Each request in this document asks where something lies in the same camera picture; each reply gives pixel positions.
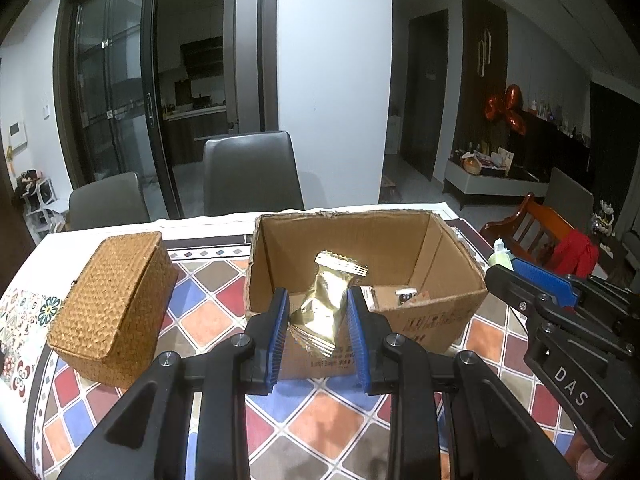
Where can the floral patterned placemat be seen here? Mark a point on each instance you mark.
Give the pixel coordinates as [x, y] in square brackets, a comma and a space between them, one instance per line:
[25, 330]

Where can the green candy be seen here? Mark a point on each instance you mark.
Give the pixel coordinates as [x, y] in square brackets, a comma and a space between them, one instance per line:
[500, 257]

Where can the red cloth on chair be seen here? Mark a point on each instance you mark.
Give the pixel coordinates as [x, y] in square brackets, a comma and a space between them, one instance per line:
[575, 255]

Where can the silver refrigerator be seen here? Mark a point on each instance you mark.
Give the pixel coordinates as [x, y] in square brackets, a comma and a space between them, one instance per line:
[240, 60]

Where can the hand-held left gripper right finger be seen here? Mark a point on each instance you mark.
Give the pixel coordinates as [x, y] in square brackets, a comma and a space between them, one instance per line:
[360, 340]

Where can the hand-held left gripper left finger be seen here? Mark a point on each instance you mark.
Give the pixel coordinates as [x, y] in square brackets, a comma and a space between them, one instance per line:
[277, 340]

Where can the white wall intercom panel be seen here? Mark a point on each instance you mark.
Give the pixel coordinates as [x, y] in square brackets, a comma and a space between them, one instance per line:
[17, 135]

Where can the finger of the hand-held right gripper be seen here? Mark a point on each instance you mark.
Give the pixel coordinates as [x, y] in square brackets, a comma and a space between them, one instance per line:
[545, 280]
[515, 292]

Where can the dark framed glass sliding door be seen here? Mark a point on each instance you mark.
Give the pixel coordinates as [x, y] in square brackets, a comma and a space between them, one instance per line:
[115, 85]

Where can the dark interior door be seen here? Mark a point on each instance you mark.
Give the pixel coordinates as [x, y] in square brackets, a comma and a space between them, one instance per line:
[425, 95]

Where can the brown cardboard box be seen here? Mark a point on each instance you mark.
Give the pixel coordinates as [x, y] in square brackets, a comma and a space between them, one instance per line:
[425, 320]

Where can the black white stick sachet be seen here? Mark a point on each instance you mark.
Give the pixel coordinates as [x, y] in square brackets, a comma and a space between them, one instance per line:
[406, 294]

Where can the white low cabinet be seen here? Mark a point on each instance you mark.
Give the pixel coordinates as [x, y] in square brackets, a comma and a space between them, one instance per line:
[475, 182]

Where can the brown wooden chair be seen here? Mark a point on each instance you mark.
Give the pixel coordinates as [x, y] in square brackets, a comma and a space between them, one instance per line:
[540, 215]

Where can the red foil balloons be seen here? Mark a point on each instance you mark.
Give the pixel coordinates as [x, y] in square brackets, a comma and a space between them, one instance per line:
[512, 100]

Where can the tall dark cabinet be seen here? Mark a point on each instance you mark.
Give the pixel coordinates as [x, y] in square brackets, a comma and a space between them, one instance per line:
[482, 85]

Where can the checkered colourful tablecloth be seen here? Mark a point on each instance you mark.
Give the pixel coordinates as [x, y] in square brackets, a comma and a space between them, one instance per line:
[320, 425]

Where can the gold snack packet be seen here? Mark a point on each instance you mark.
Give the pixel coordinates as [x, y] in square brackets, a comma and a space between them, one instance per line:
[320, 300]

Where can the grey dining chair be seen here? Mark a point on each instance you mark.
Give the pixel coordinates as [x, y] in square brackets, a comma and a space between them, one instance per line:
[250, 175]
[107, 205]
[570, 195]

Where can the woven wicker lidded basket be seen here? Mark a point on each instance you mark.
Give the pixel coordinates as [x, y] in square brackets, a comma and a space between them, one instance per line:
[110, 300]

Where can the person's right hand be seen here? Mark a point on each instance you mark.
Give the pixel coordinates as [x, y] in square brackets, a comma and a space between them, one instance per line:
[590, 465]

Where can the white shoe rack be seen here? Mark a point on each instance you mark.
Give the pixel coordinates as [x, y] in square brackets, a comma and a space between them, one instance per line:
[37, 200]

